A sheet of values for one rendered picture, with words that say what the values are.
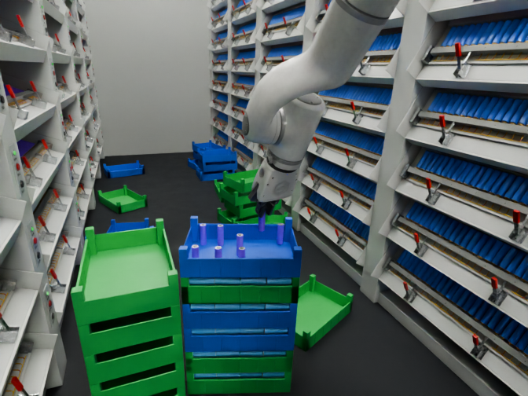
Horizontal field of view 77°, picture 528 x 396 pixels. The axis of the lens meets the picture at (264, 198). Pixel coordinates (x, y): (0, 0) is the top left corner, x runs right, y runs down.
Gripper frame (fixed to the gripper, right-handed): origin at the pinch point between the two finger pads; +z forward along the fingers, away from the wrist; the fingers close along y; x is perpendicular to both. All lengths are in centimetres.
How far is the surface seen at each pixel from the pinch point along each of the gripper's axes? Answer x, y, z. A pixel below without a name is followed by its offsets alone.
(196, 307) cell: -8.9, -19.1, 23.7
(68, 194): 76, -41, 58
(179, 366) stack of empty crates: -20.0, -27.0, 27.3
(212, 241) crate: 7.7, -7.9, 20.4
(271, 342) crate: -23.4, -1.9, 29.6
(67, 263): 47, -46, 67
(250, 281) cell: -11.8, -7.0, 13.5
